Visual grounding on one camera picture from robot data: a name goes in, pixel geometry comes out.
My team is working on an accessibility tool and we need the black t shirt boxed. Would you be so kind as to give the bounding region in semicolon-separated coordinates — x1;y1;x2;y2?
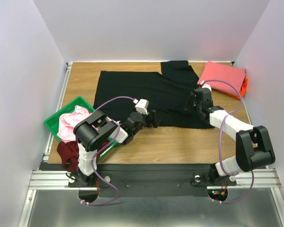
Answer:
93;61;211;129

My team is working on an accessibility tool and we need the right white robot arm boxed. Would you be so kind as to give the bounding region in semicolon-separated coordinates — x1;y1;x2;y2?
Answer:
185;87;275;184

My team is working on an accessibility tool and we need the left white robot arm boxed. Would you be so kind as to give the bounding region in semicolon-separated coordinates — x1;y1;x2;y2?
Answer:
73;110;161;186

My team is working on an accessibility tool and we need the folded coral t shirt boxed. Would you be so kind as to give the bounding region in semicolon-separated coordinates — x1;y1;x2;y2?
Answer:
198;61;246;93

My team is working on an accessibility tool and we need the folded orange t shirt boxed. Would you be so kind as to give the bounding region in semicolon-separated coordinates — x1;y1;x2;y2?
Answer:
223;76;249;100

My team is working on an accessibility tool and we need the pink t shirt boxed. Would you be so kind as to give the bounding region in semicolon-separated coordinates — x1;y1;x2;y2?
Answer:
57;105;91;143

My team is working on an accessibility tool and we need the dark red t shirt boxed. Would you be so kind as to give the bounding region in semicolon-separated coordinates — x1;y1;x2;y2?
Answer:
56;140;112;173

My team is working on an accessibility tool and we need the green plastic tray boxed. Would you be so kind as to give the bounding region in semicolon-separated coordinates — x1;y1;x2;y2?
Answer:
43;96;119;164

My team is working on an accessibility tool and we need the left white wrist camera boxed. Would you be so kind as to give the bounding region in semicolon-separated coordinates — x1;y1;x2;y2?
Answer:
133;99;149;115

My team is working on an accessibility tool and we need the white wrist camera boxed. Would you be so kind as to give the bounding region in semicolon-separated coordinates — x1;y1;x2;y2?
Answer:
198;80;212;92
133;99;149;115

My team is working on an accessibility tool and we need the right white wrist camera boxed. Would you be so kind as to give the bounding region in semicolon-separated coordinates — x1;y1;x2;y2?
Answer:
198;80;212;92

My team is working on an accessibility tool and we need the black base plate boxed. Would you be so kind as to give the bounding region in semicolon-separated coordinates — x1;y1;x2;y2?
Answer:
67;164;236;198

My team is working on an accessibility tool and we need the aluminium frame rail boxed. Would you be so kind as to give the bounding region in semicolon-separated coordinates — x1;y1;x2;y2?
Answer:
18;61;284;227

